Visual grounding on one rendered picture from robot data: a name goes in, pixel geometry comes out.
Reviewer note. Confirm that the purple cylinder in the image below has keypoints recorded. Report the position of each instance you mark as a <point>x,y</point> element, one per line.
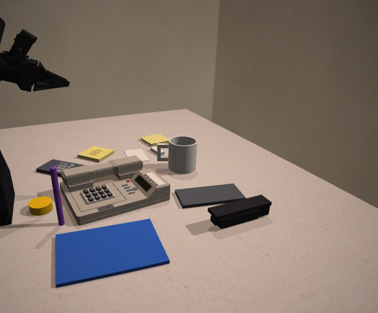
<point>55,186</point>

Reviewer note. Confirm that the blue flat rectangular slab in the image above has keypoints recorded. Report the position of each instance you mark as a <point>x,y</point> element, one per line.
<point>107,251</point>

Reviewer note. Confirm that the beige sheet of paper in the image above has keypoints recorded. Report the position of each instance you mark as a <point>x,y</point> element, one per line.
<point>138,152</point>

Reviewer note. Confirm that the beige telephone handset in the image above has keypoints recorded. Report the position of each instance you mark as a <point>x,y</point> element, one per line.
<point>83,174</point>

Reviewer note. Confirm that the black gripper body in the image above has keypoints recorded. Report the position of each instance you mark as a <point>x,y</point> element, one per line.
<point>22,73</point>

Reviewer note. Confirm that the grey mug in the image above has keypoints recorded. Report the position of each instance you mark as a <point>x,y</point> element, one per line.
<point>182,154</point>

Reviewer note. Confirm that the black phone keypad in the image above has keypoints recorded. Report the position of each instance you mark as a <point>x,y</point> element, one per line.
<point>98,194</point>

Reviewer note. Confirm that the yellow short cylinder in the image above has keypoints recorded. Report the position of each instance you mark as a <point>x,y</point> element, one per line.
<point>40,206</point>

